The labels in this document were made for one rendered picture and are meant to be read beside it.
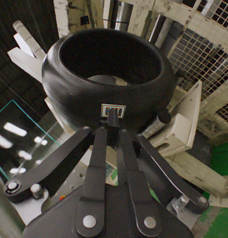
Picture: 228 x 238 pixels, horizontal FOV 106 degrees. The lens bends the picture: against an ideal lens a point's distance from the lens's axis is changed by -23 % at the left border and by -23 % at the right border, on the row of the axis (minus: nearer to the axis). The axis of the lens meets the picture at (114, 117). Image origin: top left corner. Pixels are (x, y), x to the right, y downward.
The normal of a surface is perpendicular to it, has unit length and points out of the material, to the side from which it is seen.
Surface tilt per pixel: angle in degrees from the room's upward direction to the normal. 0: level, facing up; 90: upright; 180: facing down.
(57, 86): 86
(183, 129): 90
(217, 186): 90
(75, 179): 90
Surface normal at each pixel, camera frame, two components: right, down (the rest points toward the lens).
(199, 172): 0.15, -0.47
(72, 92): -0.23, 0.25
